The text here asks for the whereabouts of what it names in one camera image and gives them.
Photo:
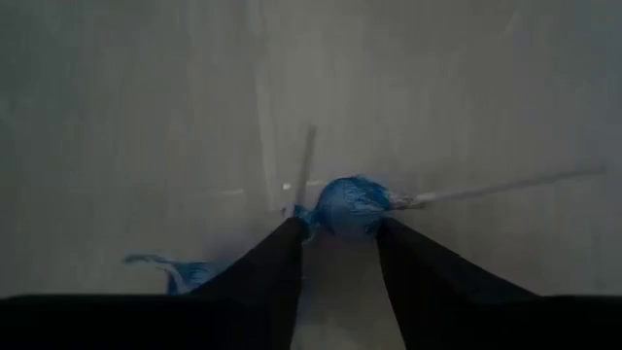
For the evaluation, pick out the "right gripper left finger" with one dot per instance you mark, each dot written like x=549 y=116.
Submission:
x=194 y=323

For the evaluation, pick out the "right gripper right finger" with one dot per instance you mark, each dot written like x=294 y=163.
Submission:
x=486 y=323

